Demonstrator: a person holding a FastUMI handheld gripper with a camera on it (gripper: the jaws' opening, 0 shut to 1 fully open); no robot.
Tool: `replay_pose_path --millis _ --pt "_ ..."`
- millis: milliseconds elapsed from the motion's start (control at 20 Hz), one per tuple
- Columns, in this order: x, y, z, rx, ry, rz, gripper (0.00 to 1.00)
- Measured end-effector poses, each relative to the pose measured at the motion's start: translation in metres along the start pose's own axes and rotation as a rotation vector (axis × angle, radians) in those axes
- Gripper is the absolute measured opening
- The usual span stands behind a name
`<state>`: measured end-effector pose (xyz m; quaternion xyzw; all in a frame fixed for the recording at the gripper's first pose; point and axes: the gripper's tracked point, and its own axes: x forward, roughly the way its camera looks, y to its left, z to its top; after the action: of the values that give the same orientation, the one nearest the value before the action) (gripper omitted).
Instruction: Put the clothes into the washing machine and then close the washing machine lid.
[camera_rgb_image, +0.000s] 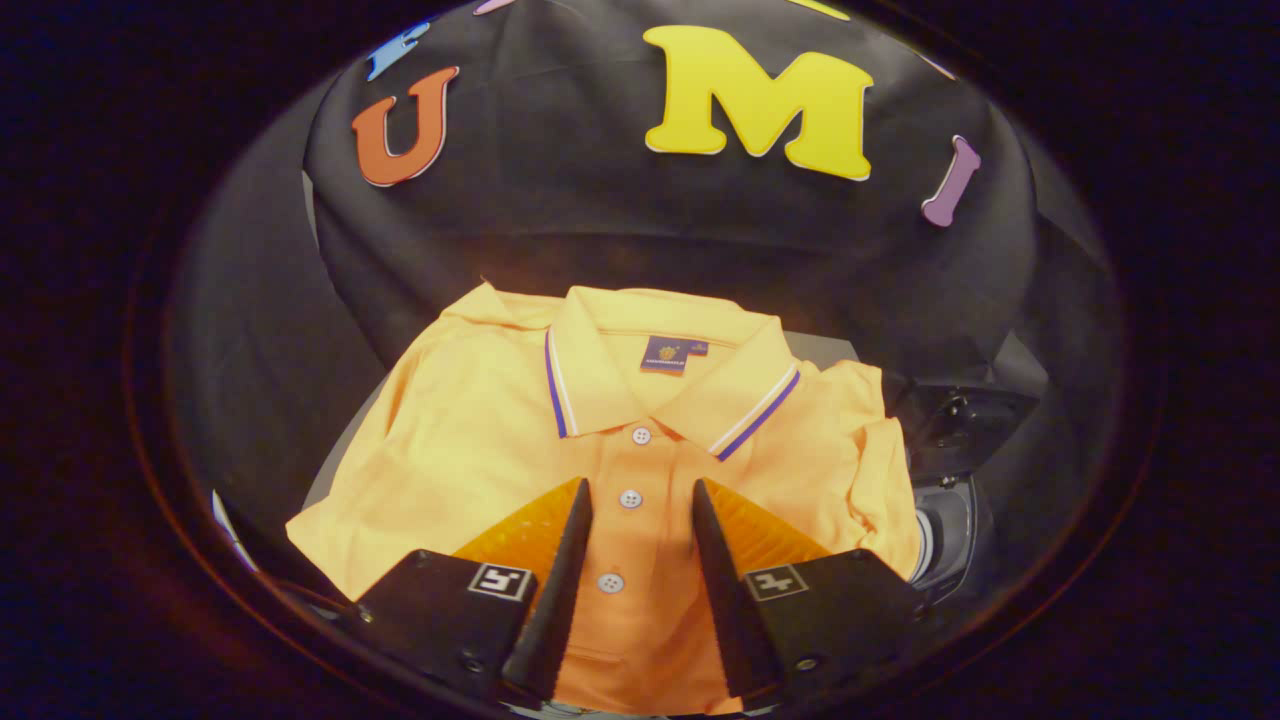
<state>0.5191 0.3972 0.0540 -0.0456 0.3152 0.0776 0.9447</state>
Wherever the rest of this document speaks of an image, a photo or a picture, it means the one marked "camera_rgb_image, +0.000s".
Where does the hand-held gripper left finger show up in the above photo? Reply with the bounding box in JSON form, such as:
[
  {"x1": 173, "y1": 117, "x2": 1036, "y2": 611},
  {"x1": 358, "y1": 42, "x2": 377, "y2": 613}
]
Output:
[{"x1": 340, "y1": 477, "x2": 595, "y2": 703}]

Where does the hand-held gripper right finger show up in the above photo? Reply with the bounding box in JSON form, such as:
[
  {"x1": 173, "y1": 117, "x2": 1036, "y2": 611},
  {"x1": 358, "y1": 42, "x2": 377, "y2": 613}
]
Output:
[{"x1": 691, "y1": 478, "x2": 927, "y2": 703}]

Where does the orange polo shirt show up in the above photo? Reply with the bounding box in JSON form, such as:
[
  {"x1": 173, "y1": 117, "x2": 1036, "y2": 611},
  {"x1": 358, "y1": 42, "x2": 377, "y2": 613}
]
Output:
[{"x1": 285, "y1": 282, "x2": 924, "y2": 717}]

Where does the grey washing machine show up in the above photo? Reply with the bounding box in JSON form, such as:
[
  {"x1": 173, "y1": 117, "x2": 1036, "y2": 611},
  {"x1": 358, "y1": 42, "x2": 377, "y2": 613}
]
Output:
[{"x1": 908, "y1": 474, "x2": 998, "y2": 603}]

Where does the dark washing machine lid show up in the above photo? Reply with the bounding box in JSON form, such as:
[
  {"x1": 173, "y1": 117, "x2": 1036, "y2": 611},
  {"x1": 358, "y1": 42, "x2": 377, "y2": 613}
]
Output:
[{"x1": 888, "y1": 382, "x2": 1043, "y2": 483}]

